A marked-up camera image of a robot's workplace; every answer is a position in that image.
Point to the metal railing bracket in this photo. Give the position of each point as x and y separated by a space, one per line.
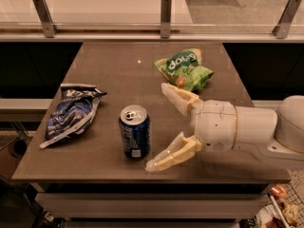
282 28
48 27
165 18

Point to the wire basket with snacks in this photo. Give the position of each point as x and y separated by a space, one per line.
284 209

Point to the green chip bag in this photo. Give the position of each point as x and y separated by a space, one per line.
185 70

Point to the blue pepsi can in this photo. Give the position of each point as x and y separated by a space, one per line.
134 123

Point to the grey table drawer front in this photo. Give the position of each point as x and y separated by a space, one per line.
151 206

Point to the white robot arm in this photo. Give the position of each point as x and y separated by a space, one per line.
274 137

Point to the blue crumpled chip bag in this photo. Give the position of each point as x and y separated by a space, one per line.
73 114

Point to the left metal railing bracket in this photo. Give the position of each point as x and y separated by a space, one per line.
48 27

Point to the right metal railing bracket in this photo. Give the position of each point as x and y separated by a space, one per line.
282 28

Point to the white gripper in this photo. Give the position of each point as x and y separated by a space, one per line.
215 124

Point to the middle metal railing bracket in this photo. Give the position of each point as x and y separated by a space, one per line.
165 18

